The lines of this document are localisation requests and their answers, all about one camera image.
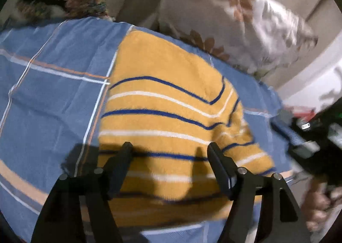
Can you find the blue plaid bed sheet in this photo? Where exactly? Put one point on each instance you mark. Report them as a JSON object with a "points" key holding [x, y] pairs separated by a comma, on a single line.
{"points": [[53, 98]]}

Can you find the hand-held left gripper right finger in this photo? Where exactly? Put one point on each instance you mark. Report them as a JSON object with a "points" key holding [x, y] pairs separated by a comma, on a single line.
{"points": [[223, 169]]}

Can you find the person's right hand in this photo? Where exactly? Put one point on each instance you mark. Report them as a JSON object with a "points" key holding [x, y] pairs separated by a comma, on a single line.
{"points": [[319, 203]]}

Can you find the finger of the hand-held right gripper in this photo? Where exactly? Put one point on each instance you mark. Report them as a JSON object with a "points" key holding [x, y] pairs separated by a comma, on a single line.
{"points": [[291, 133]]}

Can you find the yellow striped sweater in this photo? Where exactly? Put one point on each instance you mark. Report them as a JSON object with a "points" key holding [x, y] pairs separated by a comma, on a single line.
{"points": [[165, 114]]}

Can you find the white floral pillow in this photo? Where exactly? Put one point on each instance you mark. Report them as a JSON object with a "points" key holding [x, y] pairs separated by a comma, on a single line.
{"points": [[240, 18]]}

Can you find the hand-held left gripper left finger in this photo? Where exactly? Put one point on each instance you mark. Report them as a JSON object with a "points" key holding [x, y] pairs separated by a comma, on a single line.
{"points": [[121, 162]]}

